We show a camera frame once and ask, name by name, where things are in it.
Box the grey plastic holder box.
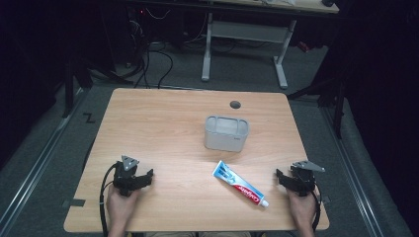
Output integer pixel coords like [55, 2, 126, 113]
[204, 115, 251, 153]

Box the white-framed wooden desk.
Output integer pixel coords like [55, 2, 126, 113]
[201, 0, 340, 90]

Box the dark metal stand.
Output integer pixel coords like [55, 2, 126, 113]
[286, 73, 348, 140]
[61, 57, 94, 119]

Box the black floor cable bundle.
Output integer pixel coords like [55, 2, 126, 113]
[115, 45, 151, 89]

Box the person's left hand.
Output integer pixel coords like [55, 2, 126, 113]
[106, 185, 141, 228]

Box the metal floor rail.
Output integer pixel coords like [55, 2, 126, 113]
[320, 106, 385, 237]
[0, 88, 87, 233]

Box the grey tape strip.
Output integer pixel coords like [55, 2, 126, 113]
[62, 197, 87, 209]

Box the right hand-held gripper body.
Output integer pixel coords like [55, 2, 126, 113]
[285, 160, 326, 198]

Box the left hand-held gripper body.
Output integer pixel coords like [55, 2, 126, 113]
[113, 155, 148, 198]

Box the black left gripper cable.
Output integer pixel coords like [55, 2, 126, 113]
[99, 163, 119, 237]

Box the black looped floor cable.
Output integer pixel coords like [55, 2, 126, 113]
[148, 48, 175, 90]

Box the blue and red toothpaste tube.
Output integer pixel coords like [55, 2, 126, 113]
[211, 160, 270, 209]

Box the person's right hand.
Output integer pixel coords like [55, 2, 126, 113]
[286, 187, 319, 229]

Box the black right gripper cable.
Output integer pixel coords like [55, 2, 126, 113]
[310, 188, 322, 232]

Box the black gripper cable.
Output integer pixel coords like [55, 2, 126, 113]
[99, 163, 119, 237]
[310, 188, 322, 232]

